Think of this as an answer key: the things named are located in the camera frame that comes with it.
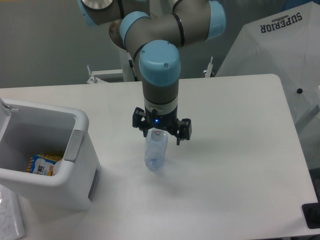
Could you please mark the white umbrella with lettering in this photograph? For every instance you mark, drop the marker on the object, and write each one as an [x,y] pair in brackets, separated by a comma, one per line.
[286,44]

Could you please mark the blue snack bag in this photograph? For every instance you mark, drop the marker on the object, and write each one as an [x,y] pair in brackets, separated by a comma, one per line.
[44,164]

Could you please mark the white paper notebook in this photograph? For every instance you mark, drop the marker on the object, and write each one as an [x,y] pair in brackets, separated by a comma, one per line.
[12,225]

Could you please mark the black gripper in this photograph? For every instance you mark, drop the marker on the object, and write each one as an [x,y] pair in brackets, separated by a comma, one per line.
[144,120]

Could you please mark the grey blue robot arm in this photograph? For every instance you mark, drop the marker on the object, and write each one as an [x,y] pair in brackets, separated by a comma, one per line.
[153,45]

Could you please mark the white metal base bracket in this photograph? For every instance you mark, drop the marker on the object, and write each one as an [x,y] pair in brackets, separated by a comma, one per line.
[113,76]

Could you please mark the black device at edge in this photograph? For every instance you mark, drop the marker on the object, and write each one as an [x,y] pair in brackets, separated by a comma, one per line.
[311,212]

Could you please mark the white trash can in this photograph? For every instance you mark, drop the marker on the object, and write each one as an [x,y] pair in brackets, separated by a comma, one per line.
[27,129]

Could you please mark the clear plastic water bottle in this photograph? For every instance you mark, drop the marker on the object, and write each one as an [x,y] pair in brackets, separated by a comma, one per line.
[155,148]

